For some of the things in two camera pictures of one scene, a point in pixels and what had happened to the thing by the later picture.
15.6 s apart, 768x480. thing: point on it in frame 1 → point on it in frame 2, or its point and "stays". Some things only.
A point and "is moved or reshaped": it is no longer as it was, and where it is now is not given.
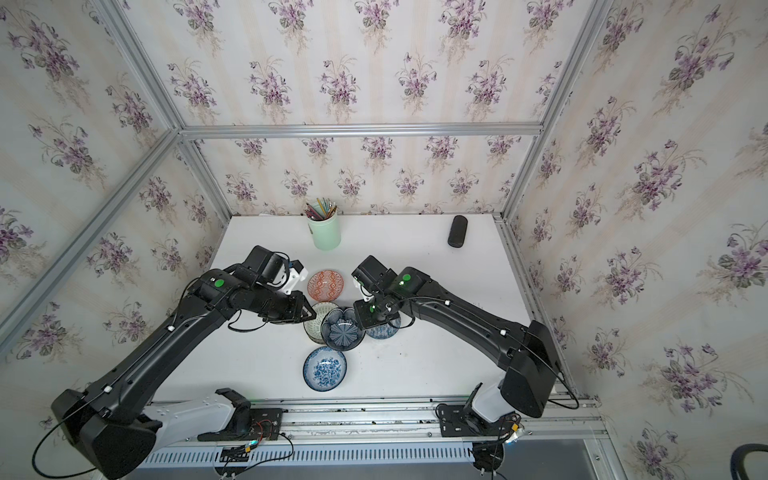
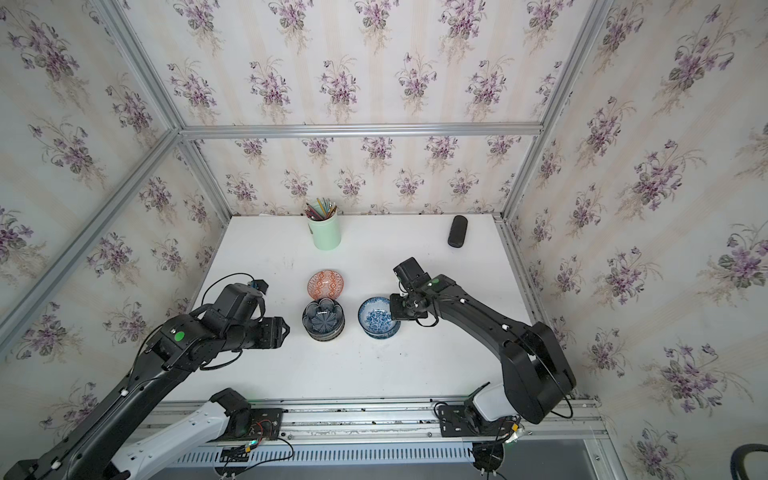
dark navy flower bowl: (340, 329) is moved or reshaped
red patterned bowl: (325, 285) stays
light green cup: (326, 233) stays
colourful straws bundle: (324, 209) stays
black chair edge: (737, 461) stays
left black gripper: (298, 311) → (274, 333)
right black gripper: (362, 320) → (394, 311)
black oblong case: (458, 231) stays
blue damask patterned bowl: (386, 330) stays
